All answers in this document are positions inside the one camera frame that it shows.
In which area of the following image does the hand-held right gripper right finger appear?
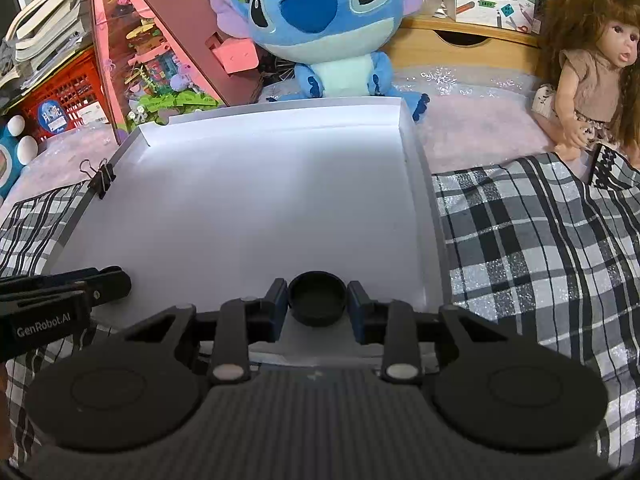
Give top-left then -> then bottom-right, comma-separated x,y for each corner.
346,280 -> 517,386

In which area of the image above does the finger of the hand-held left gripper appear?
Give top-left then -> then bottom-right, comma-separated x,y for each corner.
0,266 -> 132,307

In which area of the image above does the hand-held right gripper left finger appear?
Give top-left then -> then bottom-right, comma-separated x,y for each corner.
122,277 -> 290,386

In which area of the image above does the white shallow cardboard box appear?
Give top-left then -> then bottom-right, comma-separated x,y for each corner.
47,96 -> 453,368

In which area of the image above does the black binder clip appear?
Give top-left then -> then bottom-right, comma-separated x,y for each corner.
80,158 -> 117,200

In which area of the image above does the blue robot cat plush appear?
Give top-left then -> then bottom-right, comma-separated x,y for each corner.
0,115 -> 41,198

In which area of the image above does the black white plaid blanket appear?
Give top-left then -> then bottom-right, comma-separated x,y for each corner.
0,152 -> 640,476

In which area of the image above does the red plastic crate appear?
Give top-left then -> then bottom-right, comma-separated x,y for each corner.
20,47 -> 113,141

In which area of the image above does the pink fuzzy blanket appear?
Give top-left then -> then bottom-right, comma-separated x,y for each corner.
0,65 -> 556,201

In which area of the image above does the pink triangular miniature house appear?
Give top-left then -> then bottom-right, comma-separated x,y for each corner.
87,0 -> 261,143

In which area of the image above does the stack of books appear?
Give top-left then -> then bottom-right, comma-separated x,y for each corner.
0,0 -> 96,91

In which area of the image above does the black patterned cloth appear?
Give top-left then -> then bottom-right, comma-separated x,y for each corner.
590,142 -> 635,192

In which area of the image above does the wooden drawer box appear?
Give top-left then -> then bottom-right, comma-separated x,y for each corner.
385,15 -> 543,68

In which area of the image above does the blue alien plush toy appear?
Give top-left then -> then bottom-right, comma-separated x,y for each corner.
210,0 -> 431,122

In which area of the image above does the brown-haired baby doll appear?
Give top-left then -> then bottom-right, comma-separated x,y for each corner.
530,0 -> 640,168

